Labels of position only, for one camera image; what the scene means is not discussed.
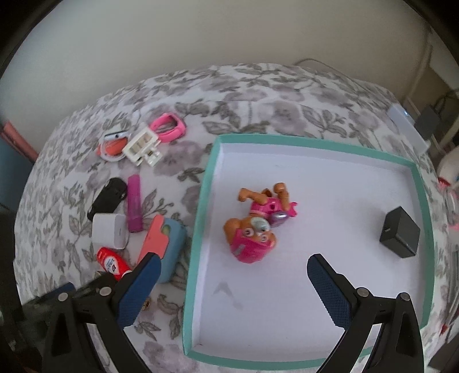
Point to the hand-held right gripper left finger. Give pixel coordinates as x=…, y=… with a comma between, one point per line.
x=140, y=290

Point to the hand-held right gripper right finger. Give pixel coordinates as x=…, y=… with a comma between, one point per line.
x=330, y=294

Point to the red toothpaste tube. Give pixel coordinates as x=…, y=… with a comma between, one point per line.
x=111, y=263

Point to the coral phone case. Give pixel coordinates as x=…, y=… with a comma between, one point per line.
x=154, y=236

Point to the blue phone case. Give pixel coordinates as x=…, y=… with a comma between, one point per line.
x=175, y=244

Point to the white cube charger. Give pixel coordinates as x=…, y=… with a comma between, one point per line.
x=107, y=229

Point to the magenta tube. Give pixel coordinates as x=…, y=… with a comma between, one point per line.
x=134, y=204

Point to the black toy car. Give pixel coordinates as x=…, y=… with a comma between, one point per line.
x=107, y=197

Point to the teal cardboard box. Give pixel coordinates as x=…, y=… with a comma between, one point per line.
x=322, y=172

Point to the black cube charger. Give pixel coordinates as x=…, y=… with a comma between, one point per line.
x=400, y=233

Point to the pink dog toy figure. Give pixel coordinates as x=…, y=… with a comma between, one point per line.
x=251, y=244

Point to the white plug adapter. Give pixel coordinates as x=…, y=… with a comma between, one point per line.
x=134, y=149

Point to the orange pouch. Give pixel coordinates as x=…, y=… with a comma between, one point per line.
x=114, y=147

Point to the pink watch band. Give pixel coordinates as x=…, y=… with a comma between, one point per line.
x=179, y=131

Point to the white power strip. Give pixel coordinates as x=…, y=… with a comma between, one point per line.
x=405, y=122

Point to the black power adapter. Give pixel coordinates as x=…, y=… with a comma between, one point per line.
x=428, y=122

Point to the floral printed blanket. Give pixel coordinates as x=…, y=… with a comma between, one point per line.
x=251, y=89

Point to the reddish wooden post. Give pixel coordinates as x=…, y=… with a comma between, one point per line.
x=18, y=140

